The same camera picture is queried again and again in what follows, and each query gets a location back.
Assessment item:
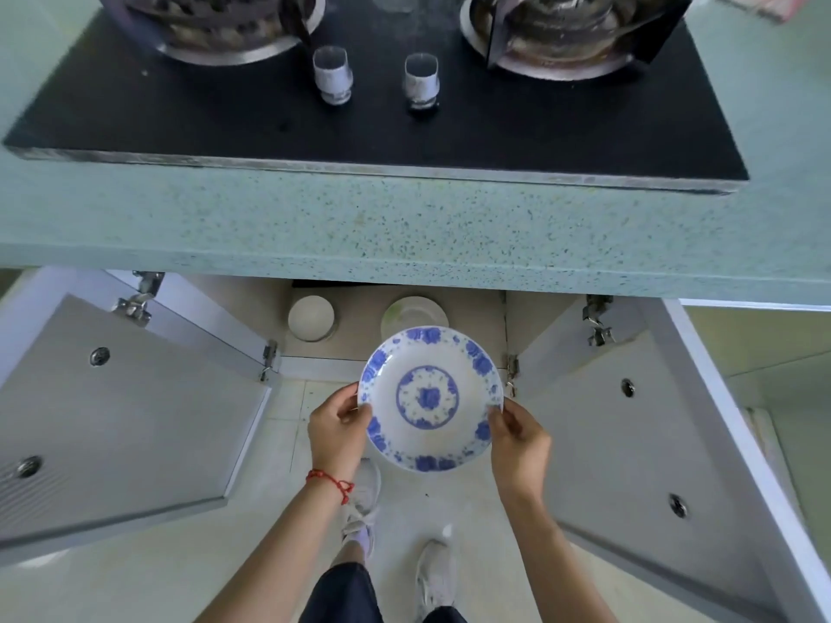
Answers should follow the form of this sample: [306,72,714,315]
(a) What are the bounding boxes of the person's left hand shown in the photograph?
[307,382,374,485]

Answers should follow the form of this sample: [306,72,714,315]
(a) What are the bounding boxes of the person's right hand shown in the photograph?
[487,396,553,501]

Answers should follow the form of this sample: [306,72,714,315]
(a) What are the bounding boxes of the blue floral white plate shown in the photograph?
[358,326,505,474]

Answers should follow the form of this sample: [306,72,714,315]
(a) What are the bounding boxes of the person's right forearm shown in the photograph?
[499,491,619,623]

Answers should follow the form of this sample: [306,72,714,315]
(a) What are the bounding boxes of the person's left forearm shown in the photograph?
[193,473,357,623]

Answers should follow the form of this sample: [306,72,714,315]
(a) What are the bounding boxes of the white sneaker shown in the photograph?
[341,458,383,557]
[414,525,458,623]

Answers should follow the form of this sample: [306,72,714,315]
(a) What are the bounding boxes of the plain white bowl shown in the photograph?
[287,295,337,343]

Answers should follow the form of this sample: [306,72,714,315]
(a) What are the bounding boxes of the plain white plate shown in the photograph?
[380,295,450,341]

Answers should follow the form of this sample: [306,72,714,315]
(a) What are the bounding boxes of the white cabinet door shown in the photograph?
[512,297,831,623]
[0,266,284,569]

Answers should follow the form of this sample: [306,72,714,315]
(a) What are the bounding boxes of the kitchen base cabinet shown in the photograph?
[107,270,644,385]

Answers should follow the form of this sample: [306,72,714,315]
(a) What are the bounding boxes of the dark blue trousers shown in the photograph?
[299,562,468,623]

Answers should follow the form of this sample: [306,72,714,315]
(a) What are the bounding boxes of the black glass gas stove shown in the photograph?
[3,0,750,195]

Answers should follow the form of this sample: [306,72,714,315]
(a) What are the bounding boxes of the silver stove knob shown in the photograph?
[402,52,441,112]
[312,45,355,107]

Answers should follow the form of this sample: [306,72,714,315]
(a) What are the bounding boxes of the round metal stove burner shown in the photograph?
[459,0,693,82]
[96,0,326,67]

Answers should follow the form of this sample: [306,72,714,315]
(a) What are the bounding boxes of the red packet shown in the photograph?
[714,0,814,24]

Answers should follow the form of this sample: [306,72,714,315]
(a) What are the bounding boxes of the red string bracelet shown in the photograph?
[306,469,355,505]

